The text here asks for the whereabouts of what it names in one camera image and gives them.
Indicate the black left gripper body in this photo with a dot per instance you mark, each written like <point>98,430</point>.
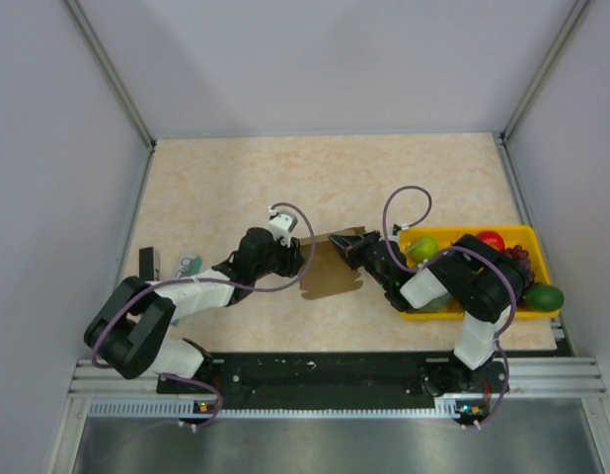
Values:
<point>283,259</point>

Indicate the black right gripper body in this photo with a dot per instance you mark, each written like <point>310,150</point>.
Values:
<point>362,254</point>

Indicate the brown cardboard box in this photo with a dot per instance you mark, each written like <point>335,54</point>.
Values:
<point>328,274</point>

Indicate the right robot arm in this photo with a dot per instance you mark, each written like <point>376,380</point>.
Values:
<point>484,282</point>

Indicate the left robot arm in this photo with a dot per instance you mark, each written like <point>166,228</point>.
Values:
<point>130,333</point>

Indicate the black rectangular box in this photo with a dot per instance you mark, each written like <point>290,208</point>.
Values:
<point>149,264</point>

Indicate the green pear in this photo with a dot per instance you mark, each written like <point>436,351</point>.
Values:
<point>423,249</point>

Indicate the green melon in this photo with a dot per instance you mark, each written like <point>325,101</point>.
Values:
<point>438,304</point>

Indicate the red apple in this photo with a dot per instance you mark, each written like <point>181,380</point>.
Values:
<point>492,239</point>

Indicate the dark purple grapes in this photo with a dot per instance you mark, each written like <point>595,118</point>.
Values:
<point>522,257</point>

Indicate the green avocado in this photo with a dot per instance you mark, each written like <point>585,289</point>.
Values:
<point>543,297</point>

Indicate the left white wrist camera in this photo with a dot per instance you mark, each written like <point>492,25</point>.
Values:
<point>281,225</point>

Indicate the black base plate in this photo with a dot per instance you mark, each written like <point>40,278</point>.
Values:
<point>312,398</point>

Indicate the white slotted cable duct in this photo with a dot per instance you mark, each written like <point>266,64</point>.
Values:
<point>190,409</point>

